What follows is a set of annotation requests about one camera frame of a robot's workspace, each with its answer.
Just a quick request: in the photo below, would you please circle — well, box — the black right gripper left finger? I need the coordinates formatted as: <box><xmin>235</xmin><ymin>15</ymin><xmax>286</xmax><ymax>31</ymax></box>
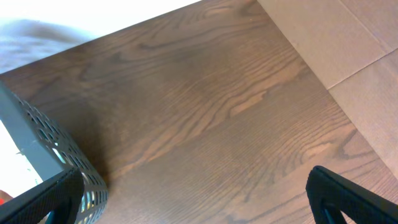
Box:
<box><xmin>1</xmin><ymin>167</ymin><xmax>84</xmax><ymax>224</ymax></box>

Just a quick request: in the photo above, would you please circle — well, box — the grey plastic basket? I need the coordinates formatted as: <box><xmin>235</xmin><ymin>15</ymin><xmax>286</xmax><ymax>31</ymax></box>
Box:
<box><xmin>1</xmin><ymin>85</ymin><xmax>108</xmax><ymax>223</ymax></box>

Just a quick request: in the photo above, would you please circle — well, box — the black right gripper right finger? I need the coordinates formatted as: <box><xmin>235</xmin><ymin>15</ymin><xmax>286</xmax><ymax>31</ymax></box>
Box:
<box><xmin>306</xmin><ymin>166</ymin><xmax>397</xmax><ymax>224</ymax></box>

